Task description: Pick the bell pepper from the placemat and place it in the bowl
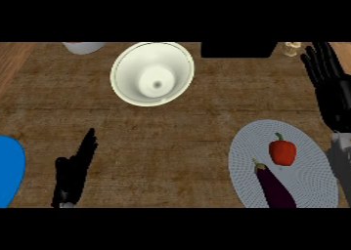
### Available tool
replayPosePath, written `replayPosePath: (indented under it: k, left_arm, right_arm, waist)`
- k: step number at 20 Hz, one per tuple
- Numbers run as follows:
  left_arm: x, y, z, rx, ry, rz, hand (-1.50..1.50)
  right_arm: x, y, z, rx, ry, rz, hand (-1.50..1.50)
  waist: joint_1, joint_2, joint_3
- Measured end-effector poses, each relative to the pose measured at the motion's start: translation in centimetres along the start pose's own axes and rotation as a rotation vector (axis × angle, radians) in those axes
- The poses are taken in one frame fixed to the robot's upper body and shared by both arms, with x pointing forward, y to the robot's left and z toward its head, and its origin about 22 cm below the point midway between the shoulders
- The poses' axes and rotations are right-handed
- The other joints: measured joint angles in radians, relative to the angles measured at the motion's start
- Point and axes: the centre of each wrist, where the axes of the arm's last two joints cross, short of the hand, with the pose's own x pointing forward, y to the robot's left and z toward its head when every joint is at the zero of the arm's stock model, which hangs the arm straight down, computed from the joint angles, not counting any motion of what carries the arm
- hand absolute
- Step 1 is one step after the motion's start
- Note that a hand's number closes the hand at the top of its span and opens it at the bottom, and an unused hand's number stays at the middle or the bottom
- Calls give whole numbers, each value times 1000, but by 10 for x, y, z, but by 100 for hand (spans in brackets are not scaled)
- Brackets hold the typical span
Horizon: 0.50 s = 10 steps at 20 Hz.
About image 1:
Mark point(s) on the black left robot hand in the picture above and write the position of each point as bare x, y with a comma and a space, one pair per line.
71, 175

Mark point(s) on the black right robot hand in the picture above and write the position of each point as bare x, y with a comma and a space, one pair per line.
333, 94

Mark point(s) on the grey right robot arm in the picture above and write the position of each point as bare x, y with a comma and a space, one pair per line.
345, 166

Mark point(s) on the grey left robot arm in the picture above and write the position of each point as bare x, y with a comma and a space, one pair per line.
65, 205

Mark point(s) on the red bell pepper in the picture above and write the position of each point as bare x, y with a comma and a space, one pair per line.
281, 151

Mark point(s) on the grey round placemat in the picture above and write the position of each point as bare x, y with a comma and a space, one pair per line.
283, 166

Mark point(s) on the cream white bowl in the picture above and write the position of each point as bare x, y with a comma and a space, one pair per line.
153, 74

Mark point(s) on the blue round plate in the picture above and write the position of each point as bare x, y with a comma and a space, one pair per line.
5, 172

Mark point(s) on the small pale beige object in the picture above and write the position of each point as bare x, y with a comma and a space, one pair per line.
293, 48

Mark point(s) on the black box appliance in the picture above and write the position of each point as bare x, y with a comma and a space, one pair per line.
237, 49

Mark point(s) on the dark purple eggplant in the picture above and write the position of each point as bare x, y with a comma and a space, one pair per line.
274, 188

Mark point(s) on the pale grey round container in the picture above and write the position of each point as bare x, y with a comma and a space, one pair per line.
83, 47

